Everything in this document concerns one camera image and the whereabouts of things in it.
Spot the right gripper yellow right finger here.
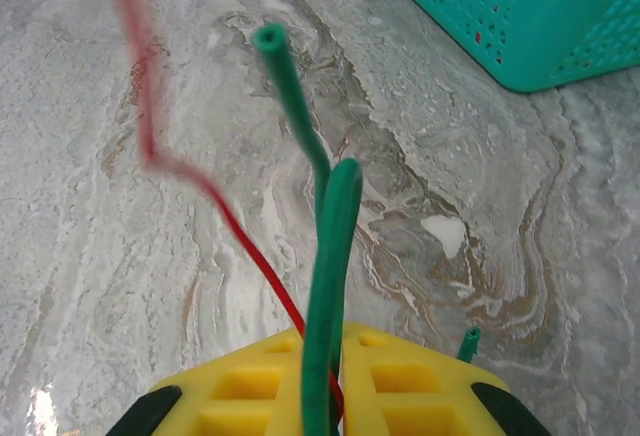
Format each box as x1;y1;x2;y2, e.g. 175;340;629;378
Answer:
339;320;551;436

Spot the teal perforated plastic basket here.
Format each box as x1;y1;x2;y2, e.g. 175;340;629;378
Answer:
374;0;640;95

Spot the green cable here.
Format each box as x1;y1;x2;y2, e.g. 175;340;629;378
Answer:
252;23;365;436

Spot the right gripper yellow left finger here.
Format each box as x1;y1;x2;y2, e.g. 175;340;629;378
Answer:
104;330;309;436

